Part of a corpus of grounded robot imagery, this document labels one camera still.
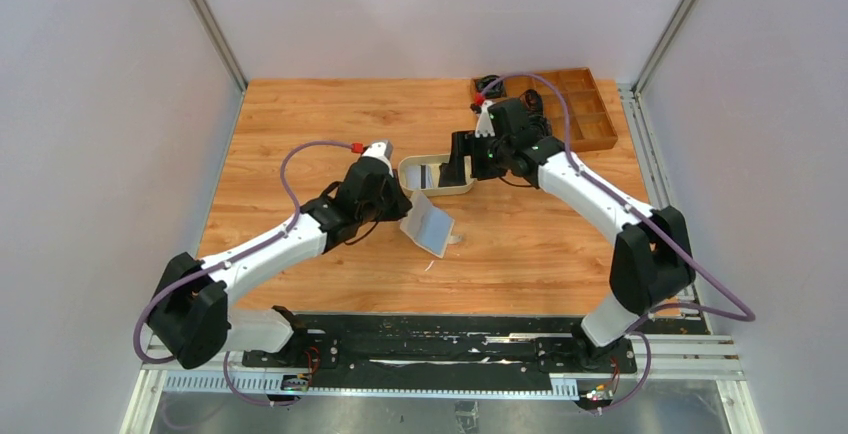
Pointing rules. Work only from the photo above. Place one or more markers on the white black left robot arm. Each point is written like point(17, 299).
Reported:
point(194, 313)

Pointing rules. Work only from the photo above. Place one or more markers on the cream oval plastic tray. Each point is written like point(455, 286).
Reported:
point(436, 160)

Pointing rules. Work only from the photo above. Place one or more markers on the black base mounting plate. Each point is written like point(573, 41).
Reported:
point(445, 353)

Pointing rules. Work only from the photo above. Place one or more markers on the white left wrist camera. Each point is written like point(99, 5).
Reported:
point(380, 150)

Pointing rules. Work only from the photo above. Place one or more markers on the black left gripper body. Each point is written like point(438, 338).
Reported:
point(395, 199)

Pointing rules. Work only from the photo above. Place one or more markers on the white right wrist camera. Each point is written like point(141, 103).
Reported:
point(484, 127)

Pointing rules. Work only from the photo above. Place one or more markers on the white credit card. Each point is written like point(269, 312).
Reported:
point(421, 176)

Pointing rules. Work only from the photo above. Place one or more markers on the aluminium rail frame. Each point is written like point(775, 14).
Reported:
point(523, 252)

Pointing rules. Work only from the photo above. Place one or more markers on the wooden compartment organizer box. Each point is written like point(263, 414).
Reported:
point(573, 106)

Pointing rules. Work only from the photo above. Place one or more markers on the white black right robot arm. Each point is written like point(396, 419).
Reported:
point(649, 245)

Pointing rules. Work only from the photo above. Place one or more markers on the white leather card holder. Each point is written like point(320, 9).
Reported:
point(427, 226)

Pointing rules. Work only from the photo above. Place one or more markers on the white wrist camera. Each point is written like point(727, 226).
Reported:
point(484, 127)
point(380, 150)

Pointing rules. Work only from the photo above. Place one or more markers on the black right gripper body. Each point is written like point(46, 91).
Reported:
point(461, 155)

